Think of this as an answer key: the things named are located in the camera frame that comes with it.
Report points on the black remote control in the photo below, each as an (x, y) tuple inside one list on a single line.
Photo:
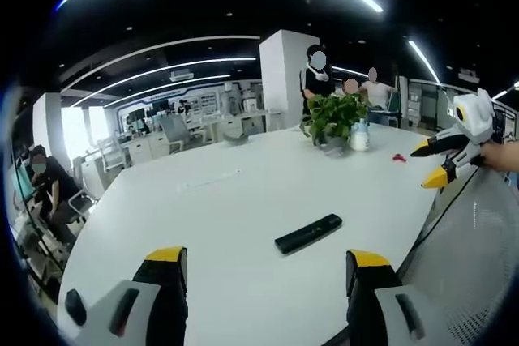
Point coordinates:
[(309, 233)]

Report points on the small red object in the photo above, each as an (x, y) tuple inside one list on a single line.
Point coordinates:
[(399, 156)]

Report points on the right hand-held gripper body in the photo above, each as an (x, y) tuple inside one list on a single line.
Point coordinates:
[(472, 117)]

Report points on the person's right hand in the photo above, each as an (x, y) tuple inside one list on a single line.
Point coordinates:
[(502, 155)]

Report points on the white office desk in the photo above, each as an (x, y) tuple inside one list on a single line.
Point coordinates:
[(142, 147)]

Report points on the white square pillar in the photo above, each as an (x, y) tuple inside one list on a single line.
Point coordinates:
[(280, 78)]

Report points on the grey mesh office chair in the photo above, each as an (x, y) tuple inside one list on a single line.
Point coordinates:
[(466, 261)]

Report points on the white office chair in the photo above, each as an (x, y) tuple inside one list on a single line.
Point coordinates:
[(79, 204), (110, 155)]

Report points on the dark curved object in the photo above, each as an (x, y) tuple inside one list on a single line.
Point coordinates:
[(235, 138)]

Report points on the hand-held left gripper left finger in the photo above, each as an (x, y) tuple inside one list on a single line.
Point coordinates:
[(158, 285)]

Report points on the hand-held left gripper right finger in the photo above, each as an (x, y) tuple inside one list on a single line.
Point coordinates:
[(373, 285)]

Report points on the white spray bottle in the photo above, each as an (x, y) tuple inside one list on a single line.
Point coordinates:
[(359, 137)]

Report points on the green potted plant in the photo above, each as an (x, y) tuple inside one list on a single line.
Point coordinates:
[(332, 117)]

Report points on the ceiling air conditioner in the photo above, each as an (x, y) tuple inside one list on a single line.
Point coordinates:
[(181, 75)]

